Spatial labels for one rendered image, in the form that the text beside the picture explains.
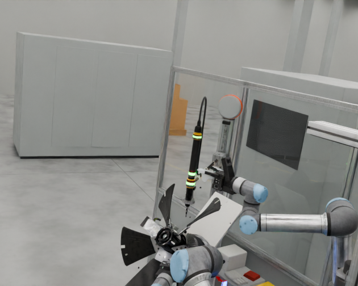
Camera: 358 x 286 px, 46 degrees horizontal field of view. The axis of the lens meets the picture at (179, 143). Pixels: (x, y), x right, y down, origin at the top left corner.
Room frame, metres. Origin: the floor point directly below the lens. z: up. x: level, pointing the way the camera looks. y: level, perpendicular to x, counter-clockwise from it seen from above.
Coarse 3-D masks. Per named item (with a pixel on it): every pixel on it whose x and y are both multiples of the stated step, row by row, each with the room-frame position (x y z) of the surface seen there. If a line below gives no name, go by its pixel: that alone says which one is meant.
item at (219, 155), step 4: (216, 152) 2.70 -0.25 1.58; (220, 152) 2.71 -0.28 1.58; (224, 152) 2.70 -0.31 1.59; (216, 156) 2.63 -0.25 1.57; (220, 156) 2.62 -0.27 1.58; (224, 156) 2.65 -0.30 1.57; (212, 160) 2.63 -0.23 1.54; (220, 160) 2.62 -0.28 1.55; (216, 164) 2.62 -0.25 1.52; (220, 164) 2.62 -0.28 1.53
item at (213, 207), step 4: (216, 200) 2.21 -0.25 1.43; (212, 204) 2.19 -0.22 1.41; (216, 204) 2.15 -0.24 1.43; (208, 208) 2.17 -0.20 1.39; (212, 208) 2.12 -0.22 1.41; (216, 208) 2.10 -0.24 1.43; (204, 212) 2.14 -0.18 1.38; (208, 212) 2.11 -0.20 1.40; (212, 212) 2.08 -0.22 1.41; (200, 216) 2.13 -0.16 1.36; (204, 216) 2.09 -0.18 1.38; (196, 220) 2.11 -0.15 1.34; (188, 224) 2.14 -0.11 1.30
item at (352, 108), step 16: (224, 80) 3.01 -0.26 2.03; (240, 80) 2.91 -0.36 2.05; (288, 96) 2.54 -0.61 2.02; (304, 96) 2.45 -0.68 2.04; (240, 128) 2.82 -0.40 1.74; (160, 160) 3.52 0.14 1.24; (352, 160) 2.15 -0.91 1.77; (160, 176) 3.50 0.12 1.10; (352, 176) 2.15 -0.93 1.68; (160, 192) 3.47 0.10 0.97; (192, 208) 3.12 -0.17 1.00; (240, 240) 2.68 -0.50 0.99; (288, 272) 2.35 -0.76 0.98
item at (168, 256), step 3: (159, 249) 2.10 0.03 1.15; (162, 249) 2.10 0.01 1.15; (159, 252) 2.09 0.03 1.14; (162, 252) 2.09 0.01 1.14; (165, 252) 2.10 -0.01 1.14; (156, 255) 2.08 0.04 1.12; (159, 255) 2.08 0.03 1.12; (162, 255) 2.09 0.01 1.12; (165, 255) 2.09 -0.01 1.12; (168, 255) 2.09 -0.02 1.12; (171, 255) 2.10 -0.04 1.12; (156, 258) 2.07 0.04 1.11; (159, 258) 2.08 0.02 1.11; (162, 258) 2.08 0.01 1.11; (165, 258) 2.08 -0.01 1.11; (168, 258) 2.09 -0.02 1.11; (162, 261) 2.07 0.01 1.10; (168, 261) 2.08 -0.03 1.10
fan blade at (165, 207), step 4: (172, 184) 2.40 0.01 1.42; (168, 188) 2.42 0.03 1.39; (172, 188) 2.37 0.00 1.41; (168, 192) 2.40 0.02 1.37; (172, 192) 2.34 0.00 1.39; (164, 196) 2.43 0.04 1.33; (168, 196) 2.37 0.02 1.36; (160, 200) 2.47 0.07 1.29; (164, 200) 2.41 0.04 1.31; (168, 200) 2.34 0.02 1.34; (160, 204) 2.45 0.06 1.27; (164, 204) 2.39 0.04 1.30; (168, 204) 2.32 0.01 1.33; (160, 208) 2.44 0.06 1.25; (164, 208) 2.37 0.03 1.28; (168, 208) 2.29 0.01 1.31; (164, 212) 2.36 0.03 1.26; (168, 212) 2.28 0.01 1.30; (164, 216) 2.35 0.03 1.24; (168, 216) 2.25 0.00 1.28; (168, 220) 2.25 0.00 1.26
